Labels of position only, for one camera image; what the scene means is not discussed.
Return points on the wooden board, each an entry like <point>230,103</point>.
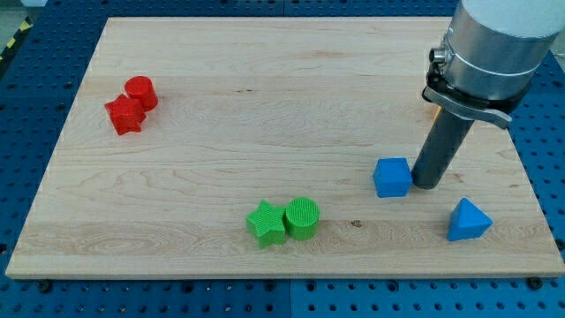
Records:
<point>272,109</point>

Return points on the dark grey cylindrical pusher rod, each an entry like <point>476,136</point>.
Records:
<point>442,142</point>

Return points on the green star block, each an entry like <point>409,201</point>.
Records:
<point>266,224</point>

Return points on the red cylinder block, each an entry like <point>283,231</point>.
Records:
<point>141,88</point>

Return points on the red star block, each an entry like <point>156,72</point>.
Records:
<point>126,114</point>

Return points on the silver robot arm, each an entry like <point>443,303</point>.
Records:
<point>480,71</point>

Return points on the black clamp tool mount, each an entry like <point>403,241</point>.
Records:
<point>469,107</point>

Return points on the green cylinder block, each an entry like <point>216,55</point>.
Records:
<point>302,216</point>

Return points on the blue cube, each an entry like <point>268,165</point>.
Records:
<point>392,177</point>

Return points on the blue triangular block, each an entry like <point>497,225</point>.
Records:
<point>467,221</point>

